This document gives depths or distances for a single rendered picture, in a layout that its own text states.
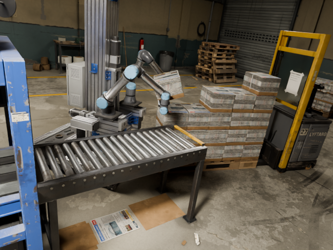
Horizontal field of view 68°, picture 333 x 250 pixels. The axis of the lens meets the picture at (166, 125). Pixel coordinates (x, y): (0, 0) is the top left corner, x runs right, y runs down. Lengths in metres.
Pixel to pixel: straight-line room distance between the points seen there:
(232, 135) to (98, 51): 1.90
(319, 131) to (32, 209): 3.53
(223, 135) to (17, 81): 2.56
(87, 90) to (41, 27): 6.02
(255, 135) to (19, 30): 7.24
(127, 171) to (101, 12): 1.59
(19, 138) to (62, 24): 7.79
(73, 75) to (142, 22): 7.21
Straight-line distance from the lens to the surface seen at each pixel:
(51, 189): 1.67
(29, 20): 8.76
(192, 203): 2.48
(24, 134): 1.25
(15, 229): 1.57
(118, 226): 2.48
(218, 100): 3.03
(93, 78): 2.83
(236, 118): 3.25
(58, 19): 8.89
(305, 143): 3.94
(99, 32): 2.72
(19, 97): 1.19
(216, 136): 3.20
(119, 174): 1.79
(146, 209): 2.66
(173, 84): 2.61
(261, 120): 3.48
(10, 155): 2.02
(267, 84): 3.33
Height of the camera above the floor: 1.75
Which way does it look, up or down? 22 degrees down
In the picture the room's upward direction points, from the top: 7 degrees clockwise
